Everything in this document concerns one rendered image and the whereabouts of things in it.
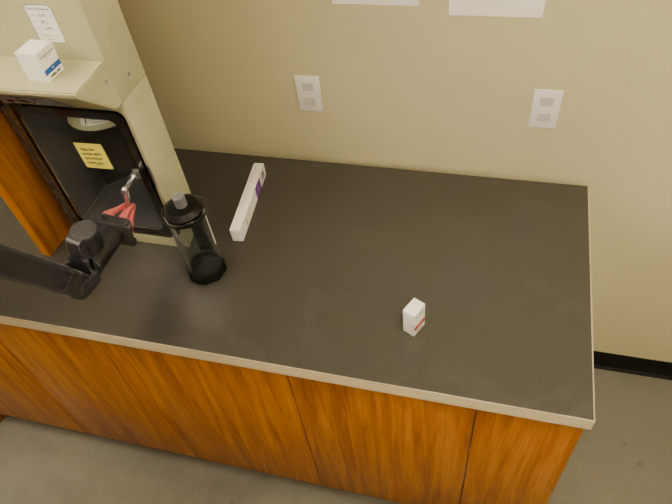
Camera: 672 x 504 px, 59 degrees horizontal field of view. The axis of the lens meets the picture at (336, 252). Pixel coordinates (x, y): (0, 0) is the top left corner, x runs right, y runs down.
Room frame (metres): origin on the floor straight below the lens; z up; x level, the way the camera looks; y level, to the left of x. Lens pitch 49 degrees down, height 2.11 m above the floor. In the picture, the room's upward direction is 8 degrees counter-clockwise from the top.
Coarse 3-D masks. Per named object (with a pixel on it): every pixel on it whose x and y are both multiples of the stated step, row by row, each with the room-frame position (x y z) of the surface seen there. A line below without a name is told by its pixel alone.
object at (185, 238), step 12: (204, 204) 1.04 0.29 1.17; (192, 228) 0.99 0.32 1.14; (204, 228) 1.01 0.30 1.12; (180, 240) 1.00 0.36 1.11; (192, 240) 0.99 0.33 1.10; (204, 240) 1.00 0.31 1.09; (180, 252) 1.02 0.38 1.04; (192, 252) 0.99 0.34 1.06; (204, 252) 1.00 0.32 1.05; (216, 252) 1.02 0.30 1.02; (192, 264) 0.99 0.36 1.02; (204, 264) 0.99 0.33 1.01; (216, 264) 1.01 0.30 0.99; (204, 276) 0.99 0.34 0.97
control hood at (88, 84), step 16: (0, 64) 1.17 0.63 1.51; (16, 64) 1.17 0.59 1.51; (64, 64) 1.14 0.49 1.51; (80, 64) 1.13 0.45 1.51; (96, 64) 1.12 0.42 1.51; (0, 80) 1.11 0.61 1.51; (16, 80) 1.10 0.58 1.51; (32, 80) 1.09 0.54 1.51; (64, 80) 1.08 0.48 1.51; (80, 80) 1.07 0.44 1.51; (96, 80) 1.08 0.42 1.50; (16, 96) 1.10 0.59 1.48; (32, 96) 1.07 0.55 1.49; (48, 96) 1.05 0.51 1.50; (64, 96) 1.03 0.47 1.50; (80, 96) 1.03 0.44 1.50; (96, 96) 1.07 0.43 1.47; (112, 96) 1.11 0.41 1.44
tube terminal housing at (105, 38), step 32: (0, 0) 1.19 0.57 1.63; (32, 0) 1.16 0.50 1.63; (64, 0) 1.14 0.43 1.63; (96, 0) 1.17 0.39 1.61; (0, 32) 1.20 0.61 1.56; (32, 32) 1.18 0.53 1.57; (64, 32) 1.15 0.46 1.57; (96, 32) 1.14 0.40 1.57; (128, 32) 1.23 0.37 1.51; (128, 64) 1.19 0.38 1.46; (128, 96) 1.15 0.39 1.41; (160, 128) 1.21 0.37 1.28; (160, 160) 1.17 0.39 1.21; (160, 192) 1.13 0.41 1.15
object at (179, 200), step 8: (176, 192) 1.05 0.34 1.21; (176, 200) 1.02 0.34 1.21; (184, 200) 1.03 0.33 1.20; (192, 200) 1.05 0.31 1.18; (200, 200) 1.05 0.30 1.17; (168, 208) 1.03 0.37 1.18; (176, 208) 1.03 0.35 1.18; (184, 208) 1.02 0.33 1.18; (192, 208) 1.02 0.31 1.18; (200, 208) 1.03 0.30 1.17; (168, 216) 1.01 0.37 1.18; (176, 216) 1.00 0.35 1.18; (184, 216) 1.00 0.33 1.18; (192, 216) 1.00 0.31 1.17
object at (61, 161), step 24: (24, 120) 1.21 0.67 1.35; (48, 120) 1.19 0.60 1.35; (72, 120) 1.17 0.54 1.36; (96, 120) 1.14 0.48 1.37; (120, 120) 1.12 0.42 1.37; (48, 144) 1.20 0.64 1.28; (72, 144) 1.18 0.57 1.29; (120, 144) 1.13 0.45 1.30; (48, 168) 1.22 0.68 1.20; (72, 168) 1.19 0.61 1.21; (96, 168) 1.17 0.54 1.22; (120, 168) 1.14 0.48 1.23; (144, 168) 1.12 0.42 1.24; (72, 192) 1.21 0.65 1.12; (96, 192) 1.18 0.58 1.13; (120, 192) 1.16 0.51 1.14; (144, 192) 1.13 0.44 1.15; (96, 216) 1.20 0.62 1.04; (144, 216) 1.14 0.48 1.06
